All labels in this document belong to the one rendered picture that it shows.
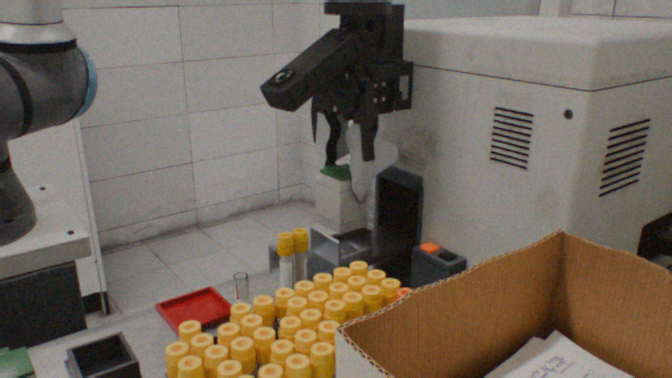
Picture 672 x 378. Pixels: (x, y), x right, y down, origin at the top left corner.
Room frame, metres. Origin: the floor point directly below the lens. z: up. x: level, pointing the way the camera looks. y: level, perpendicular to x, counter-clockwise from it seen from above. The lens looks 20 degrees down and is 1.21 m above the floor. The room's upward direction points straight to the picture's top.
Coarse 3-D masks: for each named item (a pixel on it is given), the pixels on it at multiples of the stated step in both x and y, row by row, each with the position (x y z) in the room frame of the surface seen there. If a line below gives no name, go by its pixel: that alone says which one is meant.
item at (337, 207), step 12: (324, 180) 0.59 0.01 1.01; (336, 180) 0.58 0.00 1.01; (348, 180) 0.58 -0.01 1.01; (324, 192) 0.59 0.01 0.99; (336, 192) 0.58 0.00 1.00; (348, 192) 0.58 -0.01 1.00; (324, 204) 0.59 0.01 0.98; (336, 204) 0.58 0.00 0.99; (348, 204) 0.58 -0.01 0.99; (360, 204) 0.59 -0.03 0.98; (324, 216) 0.60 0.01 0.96; (336, 216) 0.58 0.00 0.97; (348, 216) 0.58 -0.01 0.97; (360, 216) 0.59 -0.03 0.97; (336, 228) 0.58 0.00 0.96; (348, 228) 0.58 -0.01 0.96
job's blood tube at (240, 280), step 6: (234, 276) 0.43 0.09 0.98; (240, 276) 0.43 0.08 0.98; (246, 276) 0.43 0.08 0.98; (234, 282) 0.42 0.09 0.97; (240, 282) 0.42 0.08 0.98; (246, 282) 0.42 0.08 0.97; (234, 288) 0.42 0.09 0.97; (240, 288) 0.42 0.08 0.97; (246, 288) 0.42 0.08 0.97; (234, 294) 0.42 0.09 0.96; (240, 294) 0.42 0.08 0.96; (246, 294) 0.42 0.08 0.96; (240, 300) 0.42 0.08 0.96; (246, 300) 0.42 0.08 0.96
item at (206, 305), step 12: (204, 288) 0.57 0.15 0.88; (168, 300) 0.55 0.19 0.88; (180, 300) 0.55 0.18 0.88; (192, 300) 0.56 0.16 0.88; (204, 300) 0.56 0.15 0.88; (216, 300) 0.56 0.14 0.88; (168, 312) 0.53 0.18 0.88; (180, 312) 0.53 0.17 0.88; (192, 312) 0.53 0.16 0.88; (204, 312) 0.53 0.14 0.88; (216, 312) 0.53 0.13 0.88; (228, 312) 0.52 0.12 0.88; (168, 324) 0.51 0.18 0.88; (180, 324) 0.51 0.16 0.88; (204, 324) 0.50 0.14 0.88; (216, 324) 0.51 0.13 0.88
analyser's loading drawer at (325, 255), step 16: (384, 224) 0.69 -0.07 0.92; (400, 224) 0.69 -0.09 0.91; (320, 240) 0.59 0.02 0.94; (336, 240) 0.57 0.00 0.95; (352, 240) 0.62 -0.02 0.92; (368, 240) 0.60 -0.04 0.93; (384, 240) 0.64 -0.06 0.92; (400, 240) 0.64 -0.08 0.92; (272, 256) 0.57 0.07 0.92; (320, 256) 0.59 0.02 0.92; (336, 256) 0.57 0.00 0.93; (352, 256) 0.58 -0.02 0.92; (368, 256) 0.59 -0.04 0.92; (384, 256) 0.60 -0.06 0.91; (272, 272) 0.58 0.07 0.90; (320, 272) 0.55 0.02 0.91
